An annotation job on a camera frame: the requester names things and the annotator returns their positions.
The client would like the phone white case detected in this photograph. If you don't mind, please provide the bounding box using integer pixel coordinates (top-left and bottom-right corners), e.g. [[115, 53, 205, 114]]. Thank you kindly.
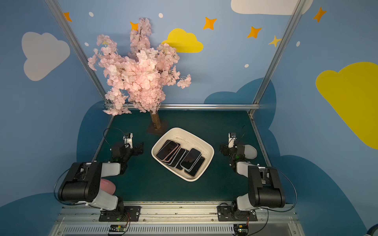
[[180, 148, 201, 171]]

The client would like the phone beige case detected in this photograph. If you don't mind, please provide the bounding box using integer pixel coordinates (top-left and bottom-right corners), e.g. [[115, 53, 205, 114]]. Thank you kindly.
[[185, 157, 205, 177]]

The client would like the white plastic storage box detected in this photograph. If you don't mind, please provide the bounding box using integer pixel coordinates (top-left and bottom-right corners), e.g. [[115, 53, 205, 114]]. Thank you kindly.
[[151, 127, 215, 182]]

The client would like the phone light pink case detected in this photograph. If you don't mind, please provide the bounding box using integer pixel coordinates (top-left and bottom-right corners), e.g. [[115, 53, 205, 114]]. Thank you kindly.
[[168, 148, 187, 167]]

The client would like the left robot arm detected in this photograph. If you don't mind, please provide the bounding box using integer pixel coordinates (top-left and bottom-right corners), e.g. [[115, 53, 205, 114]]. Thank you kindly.
[[53, 143, 144, 214]]

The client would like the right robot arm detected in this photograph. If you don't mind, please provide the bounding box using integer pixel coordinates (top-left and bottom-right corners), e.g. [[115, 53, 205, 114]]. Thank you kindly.
[[220, 144, 286, 211]]

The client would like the white round lid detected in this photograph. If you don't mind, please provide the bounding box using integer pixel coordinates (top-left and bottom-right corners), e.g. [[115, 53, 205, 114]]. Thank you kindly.
[[244, 145, 258, 160]]

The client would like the pink spray bottle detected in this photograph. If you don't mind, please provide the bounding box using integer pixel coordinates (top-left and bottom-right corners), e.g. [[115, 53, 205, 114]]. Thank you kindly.
[[100, 179, 116, 195]]

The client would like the left circuit board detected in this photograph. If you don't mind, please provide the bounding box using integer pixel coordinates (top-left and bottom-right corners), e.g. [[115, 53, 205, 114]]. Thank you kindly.
[[108, 225, 127, 234]]

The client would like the circuit board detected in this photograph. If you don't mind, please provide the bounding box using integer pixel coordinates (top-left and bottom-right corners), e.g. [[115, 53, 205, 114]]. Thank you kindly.
[[233, 224, 249, 236], [108, 225, 127, 234]]

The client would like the right circuit board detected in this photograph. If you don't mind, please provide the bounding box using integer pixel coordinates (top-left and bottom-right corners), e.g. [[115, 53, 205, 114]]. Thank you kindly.
[[233, 224, 249, 236]]

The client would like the pink cherry blossom tree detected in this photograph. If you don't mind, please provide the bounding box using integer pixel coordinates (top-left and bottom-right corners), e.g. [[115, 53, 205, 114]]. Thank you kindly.
[[88, 18, 191, 131]]

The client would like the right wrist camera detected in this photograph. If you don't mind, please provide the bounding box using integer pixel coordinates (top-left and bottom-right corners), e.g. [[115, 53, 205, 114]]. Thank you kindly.
[[228, 133, 237, 148]]

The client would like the brown tree base plate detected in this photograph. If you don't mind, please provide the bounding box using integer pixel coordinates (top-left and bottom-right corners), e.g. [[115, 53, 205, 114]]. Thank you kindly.
[[147, 119, 169, 136]]

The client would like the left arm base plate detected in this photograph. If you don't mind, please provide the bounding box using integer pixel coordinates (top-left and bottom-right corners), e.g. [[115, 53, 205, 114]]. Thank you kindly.
[[98, 206, 141, 222]]

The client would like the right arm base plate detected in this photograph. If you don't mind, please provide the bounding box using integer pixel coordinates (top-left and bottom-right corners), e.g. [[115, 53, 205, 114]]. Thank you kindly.
[[217, 204, 258, 222]]

